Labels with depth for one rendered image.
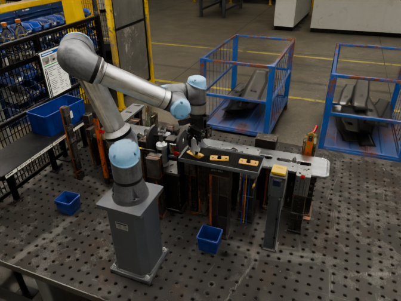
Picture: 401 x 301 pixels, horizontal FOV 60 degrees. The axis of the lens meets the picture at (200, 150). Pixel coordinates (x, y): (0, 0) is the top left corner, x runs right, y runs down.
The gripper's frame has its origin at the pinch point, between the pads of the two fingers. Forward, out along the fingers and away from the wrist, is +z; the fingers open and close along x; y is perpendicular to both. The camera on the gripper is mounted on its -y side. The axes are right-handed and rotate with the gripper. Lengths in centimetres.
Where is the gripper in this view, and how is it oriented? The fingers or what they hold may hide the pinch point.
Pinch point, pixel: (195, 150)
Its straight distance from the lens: 159.5
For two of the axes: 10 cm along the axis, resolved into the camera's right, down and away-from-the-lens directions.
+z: 0.1, 8.6, 5.2
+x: 7.0, -3.7, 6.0
